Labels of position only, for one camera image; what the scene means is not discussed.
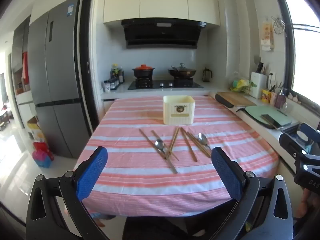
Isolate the black range hood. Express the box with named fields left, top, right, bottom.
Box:
left=122, top=19, right=207, bottom=50

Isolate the yellow green cloth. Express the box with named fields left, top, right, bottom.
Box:
left=230, top=78, right=251, bottom=93

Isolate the red hanging cloth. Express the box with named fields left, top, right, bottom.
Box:
left=22, top=51, right=30, bottom=79

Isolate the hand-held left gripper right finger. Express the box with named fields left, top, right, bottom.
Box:
left=211, top=147, right=294, bottom=240

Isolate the red and blue bag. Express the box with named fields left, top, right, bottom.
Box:
left=32, top=142, right=55, bottom=169

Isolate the dark soap bottle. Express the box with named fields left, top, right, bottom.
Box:
left=276, top=88, right=287, bottom=109

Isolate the grey refrigerator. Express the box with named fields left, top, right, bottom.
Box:
left=27, top=0, right=92, bottom=159

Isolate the black gas stove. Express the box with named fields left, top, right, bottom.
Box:
left=128, top=78, right=204, bottom=90

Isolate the white knife block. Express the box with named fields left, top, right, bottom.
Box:
left=250, top=71, right=267, bottom=99

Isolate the light green cutting board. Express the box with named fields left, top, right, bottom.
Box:
left=244, top=105, right=293, bottom=128

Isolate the dark glass press jug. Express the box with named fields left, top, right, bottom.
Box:
left=202, top=67, right=213, bottom=83

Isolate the cardboard box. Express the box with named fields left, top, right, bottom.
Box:
left=27, top=116, right=48, bottom=142

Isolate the hanging wall calendar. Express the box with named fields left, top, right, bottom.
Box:
left=260, top=21, right=275, bottom=52

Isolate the pink striped tablecloth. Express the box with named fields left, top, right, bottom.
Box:
left=73, top=95, right=280, bottom=217

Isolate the black door frame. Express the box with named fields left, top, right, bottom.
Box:
left=79, top=0, right=106, bottom=136

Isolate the metal spoon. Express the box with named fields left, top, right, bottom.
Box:
left=198, top=132, right=212, bottom=157
left=154, top=139, right=167, bottom=157

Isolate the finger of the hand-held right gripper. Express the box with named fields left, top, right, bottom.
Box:
left=299, top=122, right=320, bottom=155
left=279, top=132, right=320, bottom=165

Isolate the wooden cutting board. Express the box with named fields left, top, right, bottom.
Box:
left=216, top=91, right=257, bottom=108

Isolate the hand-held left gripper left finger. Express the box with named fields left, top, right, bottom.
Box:
left=26, top=146, right=108, bottom=240

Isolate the black phone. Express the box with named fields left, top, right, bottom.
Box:
left=261, top=114, right=284, bottom=129

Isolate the wok with glass lid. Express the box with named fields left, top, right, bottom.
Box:
left=168, top=63, right=197, bottom=79

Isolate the cream utensil container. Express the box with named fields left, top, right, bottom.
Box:
left=163, top=95, right=196, bottom=125

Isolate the person's right hand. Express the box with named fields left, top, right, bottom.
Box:
left=301, top=188, right=320, bottom=221

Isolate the black pot with orange lid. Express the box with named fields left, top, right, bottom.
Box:
left=132, top=64, right=155, bottom=79

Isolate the yellow packet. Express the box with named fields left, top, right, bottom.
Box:
left=261, top=89, right=272, bottom=103

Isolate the window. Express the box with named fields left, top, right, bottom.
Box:
left=279, top=0, right=320, bottom=103

